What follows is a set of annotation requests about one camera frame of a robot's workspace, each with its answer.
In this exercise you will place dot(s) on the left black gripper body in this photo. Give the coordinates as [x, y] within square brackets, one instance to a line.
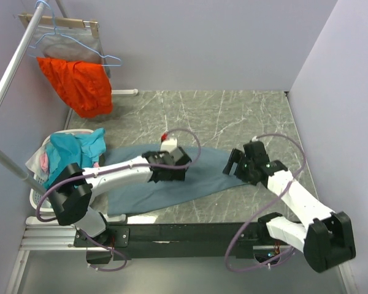
[177, 176]

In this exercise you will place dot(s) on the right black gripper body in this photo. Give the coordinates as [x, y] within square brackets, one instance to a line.
[245, 172]

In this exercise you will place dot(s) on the slate blue polo shirt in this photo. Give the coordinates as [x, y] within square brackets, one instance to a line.
[205, 177]

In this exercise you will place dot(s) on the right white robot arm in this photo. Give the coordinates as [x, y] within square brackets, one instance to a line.
[323, 236]

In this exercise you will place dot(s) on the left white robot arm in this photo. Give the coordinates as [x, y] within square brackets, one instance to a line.
[75, 188]

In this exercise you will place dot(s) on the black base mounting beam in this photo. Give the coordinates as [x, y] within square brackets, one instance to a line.
[182, 240]

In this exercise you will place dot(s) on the teal shirt in basket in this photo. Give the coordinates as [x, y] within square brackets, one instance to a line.
[82, 149]

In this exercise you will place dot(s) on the orange shirt on hanger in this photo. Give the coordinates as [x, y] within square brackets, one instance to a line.
[83, 86]

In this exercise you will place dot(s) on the pink garment in basket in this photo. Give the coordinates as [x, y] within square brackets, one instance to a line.
[44, 163]

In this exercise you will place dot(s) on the white laundry basket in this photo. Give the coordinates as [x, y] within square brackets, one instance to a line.
[34, 164]

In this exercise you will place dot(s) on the grey mesh hanging bag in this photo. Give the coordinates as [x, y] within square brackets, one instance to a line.
[73, 43]

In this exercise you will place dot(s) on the silver clothes rack pole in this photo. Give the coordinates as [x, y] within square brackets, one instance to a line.
[5, 83]

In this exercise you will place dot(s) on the wooden bag top bar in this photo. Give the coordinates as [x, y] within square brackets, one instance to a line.
[92, 25]

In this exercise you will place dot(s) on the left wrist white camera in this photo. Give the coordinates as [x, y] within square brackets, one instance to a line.
[168, 143]

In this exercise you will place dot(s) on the white table edge bracket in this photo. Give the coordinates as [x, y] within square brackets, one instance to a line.
[125, 92]

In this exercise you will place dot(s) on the aluminium rail frame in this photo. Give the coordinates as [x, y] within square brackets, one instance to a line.
[41, 238]

